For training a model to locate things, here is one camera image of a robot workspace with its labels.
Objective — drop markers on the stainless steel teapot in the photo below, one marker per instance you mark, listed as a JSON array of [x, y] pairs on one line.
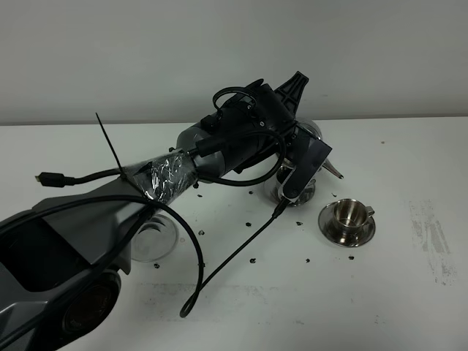
[[307, 145]]

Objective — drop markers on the rear stainless steel teacup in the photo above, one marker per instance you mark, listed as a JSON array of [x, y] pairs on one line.
[[282, 174]]

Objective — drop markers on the steel teapot saucer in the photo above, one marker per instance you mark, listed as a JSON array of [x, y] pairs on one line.
[[155, 239]]

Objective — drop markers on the front steel cup saucer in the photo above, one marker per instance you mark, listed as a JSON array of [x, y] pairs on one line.
[[346, 240]]

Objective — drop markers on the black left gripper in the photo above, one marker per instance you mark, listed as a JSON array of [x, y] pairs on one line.
[[276, 110]]

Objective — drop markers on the front stainless steel teacup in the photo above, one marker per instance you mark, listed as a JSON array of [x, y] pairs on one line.
[[350, 215]]

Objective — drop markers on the steel cup saucer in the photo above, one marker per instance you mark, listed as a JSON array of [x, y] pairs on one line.
[[346, 240], [275, 191]]

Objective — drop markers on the black cable tie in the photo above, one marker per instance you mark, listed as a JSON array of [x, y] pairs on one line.
[[109, 146]]

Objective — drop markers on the stainless steel teacup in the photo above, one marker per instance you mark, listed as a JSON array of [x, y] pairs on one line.
[[350, 215], [282, 174]]

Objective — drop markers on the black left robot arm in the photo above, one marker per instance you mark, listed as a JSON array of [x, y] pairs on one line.
[[61, 260]]

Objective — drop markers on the rear steel cup saucer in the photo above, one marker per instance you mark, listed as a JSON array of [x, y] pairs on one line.
[[275, 191]]

